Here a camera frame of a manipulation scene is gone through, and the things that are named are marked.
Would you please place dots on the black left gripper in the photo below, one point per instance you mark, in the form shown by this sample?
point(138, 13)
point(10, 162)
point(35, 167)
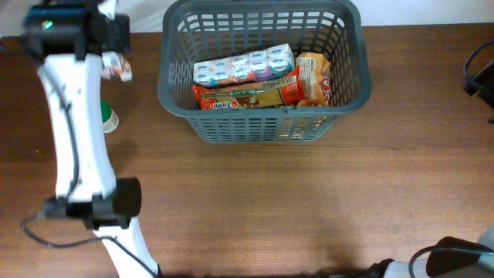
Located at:
point(125, 25)

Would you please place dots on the brown paper snack bag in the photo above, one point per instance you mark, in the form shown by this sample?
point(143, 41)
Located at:
point(116, 67)

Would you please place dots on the grey plastic laundry basket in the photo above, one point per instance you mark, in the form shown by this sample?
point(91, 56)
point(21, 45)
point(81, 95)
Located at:
point(194, 31)

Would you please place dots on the green lid jar cream contents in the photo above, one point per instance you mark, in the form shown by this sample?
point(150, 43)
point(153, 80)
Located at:
point(109, 117)

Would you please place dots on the Kleenex tissue multipack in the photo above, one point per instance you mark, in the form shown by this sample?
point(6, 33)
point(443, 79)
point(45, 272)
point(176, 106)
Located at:
point(267, 64)

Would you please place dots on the San Remo spaghetti packet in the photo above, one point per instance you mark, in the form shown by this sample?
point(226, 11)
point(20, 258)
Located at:
point(286, 91)

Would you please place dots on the orange brown snack bag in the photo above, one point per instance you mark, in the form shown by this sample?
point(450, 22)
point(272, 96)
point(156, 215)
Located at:
point(315, 78)

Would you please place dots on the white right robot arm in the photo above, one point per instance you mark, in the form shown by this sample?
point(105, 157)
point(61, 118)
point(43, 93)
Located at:
point(450, 257)

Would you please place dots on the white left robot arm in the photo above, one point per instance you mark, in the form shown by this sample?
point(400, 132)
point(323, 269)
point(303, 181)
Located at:
point(71, 42)

